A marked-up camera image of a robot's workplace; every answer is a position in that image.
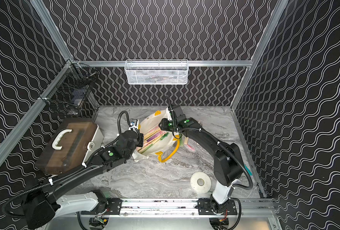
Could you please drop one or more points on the brown lidded storage box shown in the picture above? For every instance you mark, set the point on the brown lidded storage box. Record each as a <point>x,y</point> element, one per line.
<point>73,143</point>

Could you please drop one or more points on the teal folding fan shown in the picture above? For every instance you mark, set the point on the teal folding fan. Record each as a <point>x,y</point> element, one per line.
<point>248,170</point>

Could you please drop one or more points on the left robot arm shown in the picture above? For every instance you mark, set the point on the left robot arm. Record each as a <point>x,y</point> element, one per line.
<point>38,205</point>

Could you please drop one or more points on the white tote bag yellow handles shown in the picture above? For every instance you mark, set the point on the white tote bag yellow handles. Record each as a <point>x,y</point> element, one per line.
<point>172,140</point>

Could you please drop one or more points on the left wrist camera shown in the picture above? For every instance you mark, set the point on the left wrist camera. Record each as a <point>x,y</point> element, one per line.
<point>134,123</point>

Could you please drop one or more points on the green paper folding fan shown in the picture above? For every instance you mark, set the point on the green paper folding fan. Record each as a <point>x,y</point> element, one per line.
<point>182,141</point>

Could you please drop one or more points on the white wire wall basket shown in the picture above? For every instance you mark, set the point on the white wire wall basket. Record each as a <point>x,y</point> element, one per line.
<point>157,72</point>

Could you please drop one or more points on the black wire wall basket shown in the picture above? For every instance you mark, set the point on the black wire wall basket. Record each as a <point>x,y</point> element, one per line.
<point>73,95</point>

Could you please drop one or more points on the purple paper folding fan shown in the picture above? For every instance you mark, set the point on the purple paper folding fan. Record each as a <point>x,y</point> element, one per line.
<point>151,134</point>

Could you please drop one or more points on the white tape roll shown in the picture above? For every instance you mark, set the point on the white tape roll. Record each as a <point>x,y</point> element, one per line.
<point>200,182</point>

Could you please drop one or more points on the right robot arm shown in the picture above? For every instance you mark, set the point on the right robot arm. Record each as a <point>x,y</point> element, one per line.
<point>229,169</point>

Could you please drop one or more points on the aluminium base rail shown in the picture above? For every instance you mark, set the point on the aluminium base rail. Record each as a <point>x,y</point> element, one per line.
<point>174,214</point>

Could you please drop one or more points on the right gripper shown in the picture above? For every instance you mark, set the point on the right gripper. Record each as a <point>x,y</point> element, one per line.
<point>163,125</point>

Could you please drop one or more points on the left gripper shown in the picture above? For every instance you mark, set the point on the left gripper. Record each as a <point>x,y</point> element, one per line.
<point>140,138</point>

